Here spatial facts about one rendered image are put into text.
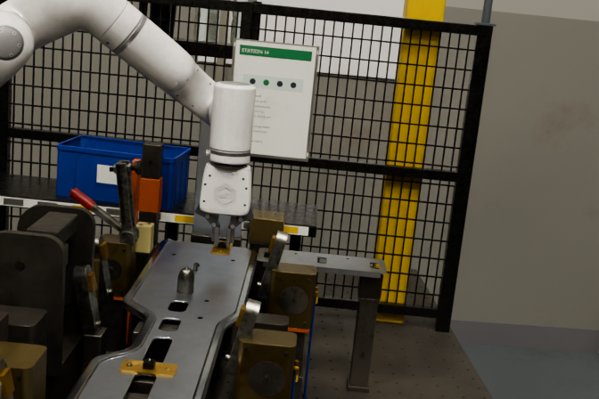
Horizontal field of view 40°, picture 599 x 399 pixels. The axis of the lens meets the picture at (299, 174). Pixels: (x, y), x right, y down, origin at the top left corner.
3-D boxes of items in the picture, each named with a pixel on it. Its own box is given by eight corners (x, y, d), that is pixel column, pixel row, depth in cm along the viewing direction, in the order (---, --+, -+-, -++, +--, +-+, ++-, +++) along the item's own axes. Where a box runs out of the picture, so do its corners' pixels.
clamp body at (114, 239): (121, 404, 174) (130, 245, 166) (75, 400, 174) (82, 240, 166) (128, 390, 180) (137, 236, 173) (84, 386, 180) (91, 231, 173)
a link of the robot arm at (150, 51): (103, 44, 163) (217, 136, 175) (115, 53, 148) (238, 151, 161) (132, 10, 163) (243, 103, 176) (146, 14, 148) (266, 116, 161)
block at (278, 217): (270, 362, 199) (283, 220, 192) (237, 360, 200) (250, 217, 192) (272, 349, 207) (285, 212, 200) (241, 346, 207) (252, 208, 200)
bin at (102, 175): (171, 210, 203) (175, 158, 200) (53, 195, 206) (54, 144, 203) (188, 195, 219) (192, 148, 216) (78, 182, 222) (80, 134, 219)
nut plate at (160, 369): (178, 366, 127) (178, 359, 126) (174, 377, 123) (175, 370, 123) (124, 360, 127) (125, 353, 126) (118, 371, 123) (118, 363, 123)
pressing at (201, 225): (240, 238, 196) (252, 96, 189) (192, 232, 196) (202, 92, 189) (241, 237, 196) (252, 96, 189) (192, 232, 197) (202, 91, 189)
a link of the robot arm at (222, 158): (204, 150, 161) (202, 164, 161) (249, 154, 161) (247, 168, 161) (209, 142, 169) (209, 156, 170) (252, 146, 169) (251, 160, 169)
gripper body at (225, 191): (201, 158, 162) (197, 214, 164) (252, 164, 162) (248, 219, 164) (206, 152, 169) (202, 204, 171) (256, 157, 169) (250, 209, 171)
